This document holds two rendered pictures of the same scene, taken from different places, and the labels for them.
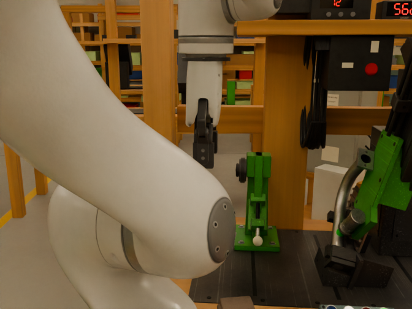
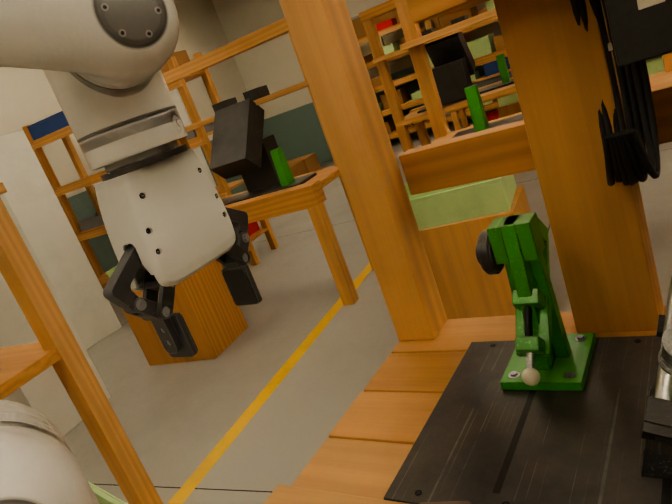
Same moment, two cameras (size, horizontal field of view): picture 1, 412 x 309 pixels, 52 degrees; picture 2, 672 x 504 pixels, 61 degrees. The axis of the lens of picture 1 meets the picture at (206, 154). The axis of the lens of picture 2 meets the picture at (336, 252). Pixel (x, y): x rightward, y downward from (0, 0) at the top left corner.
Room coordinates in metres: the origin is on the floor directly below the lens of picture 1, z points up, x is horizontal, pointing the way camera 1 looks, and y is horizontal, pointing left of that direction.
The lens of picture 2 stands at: (0.31, -0.37, 1.46)
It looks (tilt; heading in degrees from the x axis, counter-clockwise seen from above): 16 degrees down; 32
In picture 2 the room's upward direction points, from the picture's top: 20 degrees counter-clockwise
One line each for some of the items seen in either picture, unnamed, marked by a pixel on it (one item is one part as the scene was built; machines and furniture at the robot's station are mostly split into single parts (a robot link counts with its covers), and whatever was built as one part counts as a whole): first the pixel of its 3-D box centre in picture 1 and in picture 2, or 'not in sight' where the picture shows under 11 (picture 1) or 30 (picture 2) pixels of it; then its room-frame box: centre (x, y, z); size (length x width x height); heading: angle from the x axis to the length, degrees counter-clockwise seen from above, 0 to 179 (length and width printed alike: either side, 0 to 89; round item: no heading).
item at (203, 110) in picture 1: (203, 113); (142, 268); (0.62, 0.00, 1.37); 0.08 x 0.01 x 0.06; 175
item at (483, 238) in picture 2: (241, 170); (488, 252); (1.19, -0.10, 1.12); 0.07 x 0.03 x 0.08; 175
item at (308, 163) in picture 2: not in sight; (288, 177); (8.61, 5.23, 0.22); 1.20 x 0.81 x 0.44; 5
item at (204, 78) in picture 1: (205, 87); (166, 211); (0.67, 0.00, 1.41); 0.10 x 0.07 x 0.11; 175
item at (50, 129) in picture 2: not in sight; (144, 184); (4.96, 4.65, 1.13); 2.48 x 0.54 x 2.27; 92
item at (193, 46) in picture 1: (206, 47); (138, 142); (0.67, 0.00, 1.47); 0.09 x 0.08 x 0.03; 175
